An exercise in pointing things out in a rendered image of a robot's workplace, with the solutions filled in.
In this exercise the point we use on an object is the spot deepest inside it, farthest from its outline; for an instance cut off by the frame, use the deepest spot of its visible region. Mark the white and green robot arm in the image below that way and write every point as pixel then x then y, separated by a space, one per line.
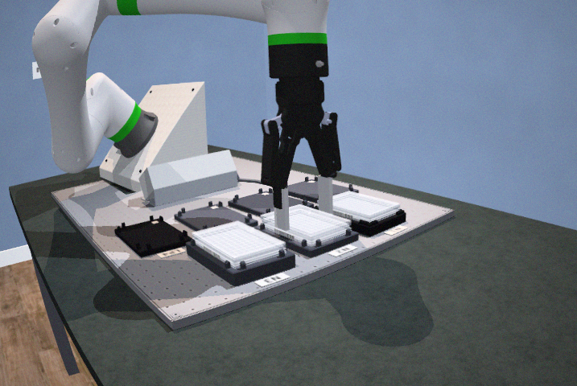
pixel 297 45

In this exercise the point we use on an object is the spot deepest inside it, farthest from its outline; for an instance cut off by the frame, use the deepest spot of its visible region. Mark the white button panel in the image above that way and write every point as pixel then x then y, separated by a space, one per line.
pixel 190 177

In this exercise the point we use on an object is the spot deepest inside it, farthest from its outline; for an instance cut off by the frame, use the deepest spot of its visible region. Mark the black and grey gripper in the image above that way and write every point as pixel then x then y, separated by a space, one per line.
pixel 298 101

